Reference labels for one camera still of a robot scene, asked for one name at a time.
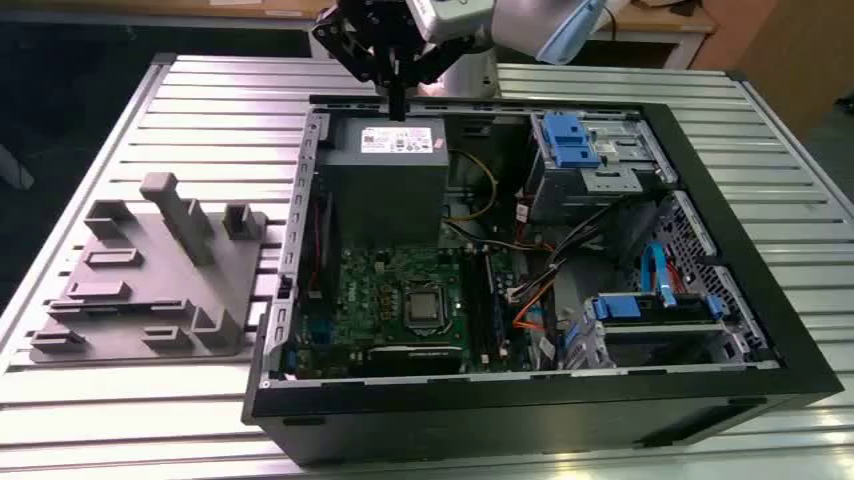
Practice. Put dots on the green motherboard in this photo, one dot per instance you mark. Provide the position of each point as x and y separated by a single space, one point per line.
368 280

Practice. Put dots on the grey power supply unit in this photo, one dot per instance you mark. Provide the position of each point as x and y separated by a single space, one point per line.
388 200

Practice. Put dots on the black RAM slot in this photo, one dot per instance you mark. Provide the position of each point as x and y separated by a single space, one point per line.
473 300

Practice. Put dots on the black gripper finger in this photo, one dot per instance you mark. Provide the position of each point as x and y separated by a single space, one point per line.
437 60
344 45

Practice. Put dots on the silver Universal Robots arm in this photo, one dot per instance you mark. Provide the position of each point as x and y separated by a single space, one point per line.
468 75

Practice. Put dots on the hard disk in blue carrier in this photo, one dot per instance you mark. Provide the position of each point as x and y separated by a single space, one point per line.
617 307

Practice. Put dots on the grey parts rack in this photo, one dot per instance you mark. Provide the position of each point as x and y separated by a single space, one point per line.
168 280

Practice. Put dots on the black open PC case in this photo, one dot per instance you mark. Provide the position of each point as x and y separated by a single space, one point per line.
468 415

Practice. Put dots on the black graphics card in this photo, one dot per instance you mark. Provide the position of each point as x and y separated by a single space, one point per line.
414 357

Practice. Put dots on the brown wooden panel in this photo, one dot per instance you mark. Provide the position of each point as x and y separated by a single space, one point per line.
788 50

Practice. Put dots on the metal disk bay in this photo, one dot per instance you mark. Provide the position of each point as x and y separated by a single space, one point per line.
591 350

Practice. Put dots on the metal drive cage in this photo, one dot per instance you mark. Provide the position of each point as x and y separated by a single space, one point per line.
615 180

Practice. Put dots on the wooden desk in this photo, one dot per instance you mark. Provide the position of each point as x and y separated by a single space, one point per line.
168 4

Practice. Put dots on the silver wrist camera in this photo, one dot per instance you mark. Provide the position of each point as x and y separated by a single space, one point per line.
448 20

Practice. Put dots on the silver CPU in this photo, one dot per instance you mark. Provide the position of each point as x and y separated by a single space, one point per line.
426 306

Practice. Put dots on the blue drive bay latch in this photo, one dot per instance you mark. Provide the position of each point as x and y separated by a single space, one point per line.
568 145

